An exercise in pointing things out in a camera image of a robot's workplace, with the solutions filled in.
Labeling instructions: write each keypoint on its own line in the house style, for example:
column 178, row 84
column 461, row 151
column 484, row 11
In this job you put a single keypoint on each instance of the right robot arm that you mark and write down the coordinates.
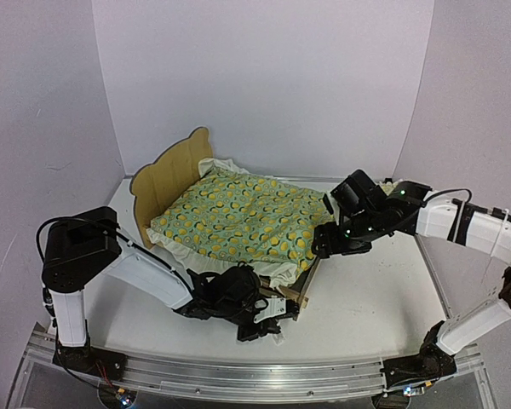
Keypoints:
column 362, row 213

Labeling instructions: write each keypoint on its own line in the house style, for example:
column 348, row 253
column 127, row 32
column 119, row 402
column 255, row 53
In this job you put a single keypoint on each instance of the wooden pet bed frame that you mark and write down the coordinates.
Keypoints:
column 158, row 185

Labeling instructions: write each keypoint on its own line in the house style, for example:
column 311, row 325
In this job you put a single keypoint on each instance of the lemon print ruffled mattress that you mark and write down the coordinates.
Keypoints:
column 230, row 216

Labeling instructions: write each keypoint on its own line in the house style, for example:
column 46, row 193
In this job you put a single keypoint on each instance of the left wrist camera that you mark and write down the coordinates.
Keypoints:
column 267, row 308

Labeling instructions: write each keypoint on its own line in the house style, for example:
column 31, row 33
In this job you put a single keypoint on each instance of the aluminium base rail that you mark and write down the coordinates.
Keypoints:
column 40, row 383

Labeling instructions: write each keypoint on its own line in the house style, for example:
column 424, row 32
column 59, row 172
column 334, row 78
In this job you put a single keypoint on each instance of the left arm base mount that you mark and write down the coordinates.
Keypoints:
column 105, row 364

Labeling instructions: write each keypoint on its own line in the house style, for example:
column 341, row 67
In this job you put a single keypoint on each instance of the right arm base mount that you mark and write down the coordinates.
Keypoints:
column 430, row 364

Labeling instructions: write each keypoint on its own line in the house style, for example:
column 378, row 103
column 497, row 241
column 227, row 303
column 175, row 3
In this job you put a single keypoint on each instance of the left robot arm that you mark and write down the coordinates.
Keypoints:
column 76, row 249

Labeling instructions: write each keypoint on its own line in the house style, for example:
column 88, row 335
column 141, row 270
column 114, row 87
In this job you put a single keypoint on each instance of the small lemon print pillow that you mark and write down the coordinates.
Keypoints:
column 388, row 186

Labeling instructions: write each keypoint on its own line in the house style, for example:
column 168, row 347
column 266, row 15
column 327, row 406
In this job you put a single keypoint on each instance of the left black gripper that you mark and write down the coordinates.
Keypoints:
column 261, row 331

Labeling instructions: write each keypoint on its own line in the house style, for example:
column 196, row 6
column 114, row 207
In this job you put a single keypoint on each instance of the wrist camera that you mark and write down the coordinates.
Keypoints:
column 329, row 203
column 267, row 308

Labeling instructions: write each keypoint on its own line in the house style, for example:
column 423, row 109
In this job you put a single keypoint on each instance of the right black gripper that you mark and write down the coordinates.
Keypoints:
column 329, row 239

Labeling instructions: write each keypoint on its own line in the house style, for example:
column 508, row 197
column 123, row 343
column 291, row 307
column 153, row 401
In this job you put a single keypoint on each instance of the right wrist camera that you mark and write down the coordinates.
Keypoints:
column 329, row 203

